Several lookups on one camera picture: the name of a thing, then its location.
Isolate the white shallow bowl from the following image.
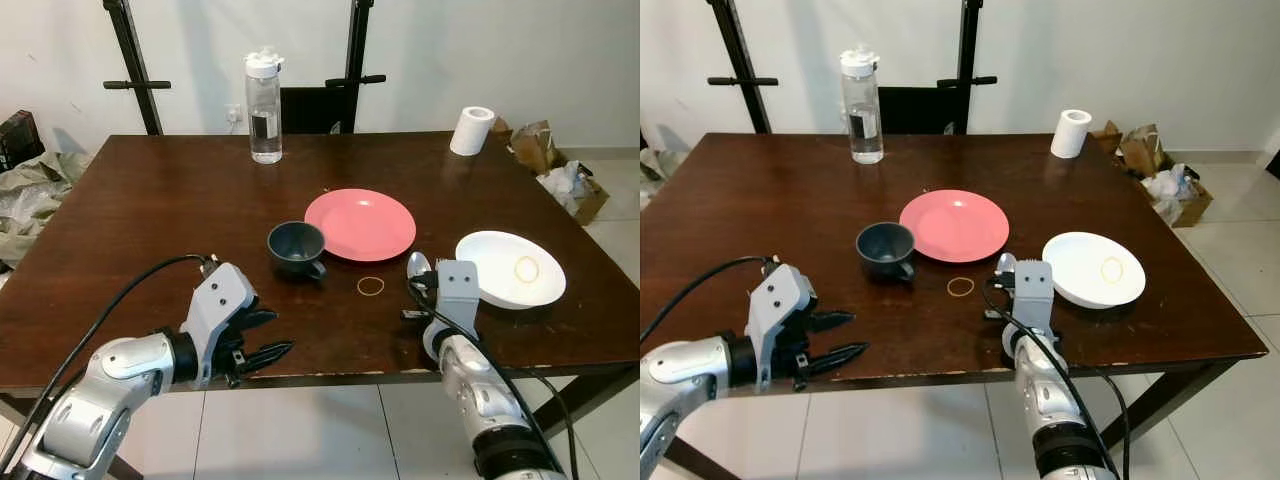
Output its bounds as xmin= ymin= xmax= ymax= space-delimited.
xmin=1042 ymin=232 xmax=1148 ymax=310
xmin=455 ymin=231 xmax=567 ymax=311

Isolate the dark blue cup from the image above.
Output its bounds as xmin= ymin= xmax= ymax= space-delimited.
xmin=266 ymin=221 xmax=329 ymax=281
xmin=856 ymin=222 xmax=918 ymax=283

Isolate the pink round plate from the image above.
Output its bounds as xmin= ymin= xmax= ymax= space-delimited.
xmin=304 ymin=188 xmax=418 ymax=263
xmin=899 ymin=189 xmax=1011 ymax=264

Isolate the dark brown wooden table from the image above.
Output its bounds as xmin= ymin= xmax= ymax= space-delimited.
xmin=0 ymin=130 xmax=641 ymax=480
xmin=640 ymin=132 xmax=1271 ymax=480

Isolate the white paper roll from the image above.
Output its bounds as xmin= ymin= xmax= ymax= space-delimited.
xmin=1050 ymin=109 xmax=1093 ymax=160
xmin=449 ymin=106 xmax=497 ymax=158

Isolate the cardboard box with plastic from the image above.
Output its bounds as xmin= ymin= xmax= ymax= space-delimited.
xmin=1144 ymin=164 xmax=1215 ymax=230
xmin=536 ymin=160 xmax=612 ymax=227

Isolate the open brown cardboard box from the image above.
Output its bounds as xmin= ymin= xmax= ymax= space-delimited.
xmin=509 ymin=120 xmax=567 ymax=177
xmin=1116 ymin=123 xmax=1167 ymax=179

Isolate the black flat panel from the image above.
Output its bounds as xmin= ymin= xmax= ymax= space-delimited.
xmin=280 ymin=87 xmax=357 ymax=135
xmin=880 ymin=87 xmax=957 ymax=136

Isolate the clear water bottle white lid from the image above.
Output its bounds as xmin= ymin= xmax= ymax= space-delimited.
xmin=245 ymin=46 xmax=285 ymax=165
xmin=840 ymin=44 xmax=886 ymax=166

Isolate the crumpled grey packing wrap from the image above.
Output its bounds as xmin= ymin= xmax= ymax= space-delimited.
xmin=640 ymin=148 xmax=674 ymax=211
xmin=0 ymin=150 xmax=93 ymax=271

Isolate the dark box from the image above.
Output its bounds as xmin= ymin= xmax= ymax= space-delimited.
xmin=0 ymin=110 xmax=46 ymax=174

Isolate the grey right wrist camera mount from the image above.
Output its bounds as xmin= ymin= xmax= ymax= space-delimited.
xmin=1012 ymin=260 xmax=1055 ymax=337
xmin=434 ymin=260 xmax=482 ymax=337

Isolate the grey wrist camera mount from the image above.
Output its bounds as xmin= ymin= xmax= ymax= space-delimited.
xmin=180 ymin=262 xmax=259 ymax=390
xmin=1012 ymin=260 xmax=1055 ymax=337
xmin=434 ymin=260 xmax=482 ymax=337
xmin=747 ymin=263 xmax=817 ymax=392

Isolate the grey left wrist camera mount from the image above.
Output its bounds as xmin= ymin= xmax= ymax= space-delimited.
xmin=747 ymin=263 xmax=817 ymax=392
xmin=180 ymin=262 xmax=259 ymax=390

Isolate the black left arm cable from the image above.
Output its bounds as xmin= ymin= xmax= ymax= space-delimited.
xmin=640 ymin=256 xmax=781 ymax=346
xmin=0 ymin=254 xmax=219 ymax=471

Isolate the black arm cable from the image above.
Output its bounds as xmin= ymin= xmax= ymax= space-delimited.
xmin=407 ymin=284 xmax=582 ymax=480
xmin=640 ymin=256 xmax=781 ymax=346
xmin=0 ymin=254 xmax=219 ymax=471
xmin=982 ymin=280 xmax=1132 ymax=480

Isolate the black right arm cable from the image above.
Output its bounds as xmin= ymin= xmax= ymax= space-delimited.
xmin=982 ymin=280 xmax=1132 ymax=480
xmin=407 ymin=284 xmax=582 ymax=480

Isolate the black metal stand frame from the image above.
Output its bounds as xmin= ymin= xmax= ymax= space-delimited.
xmin=706 ymin=0 xmax=999 ymax=136
xmin=102 ymin=0 xmax=388 ymax=136

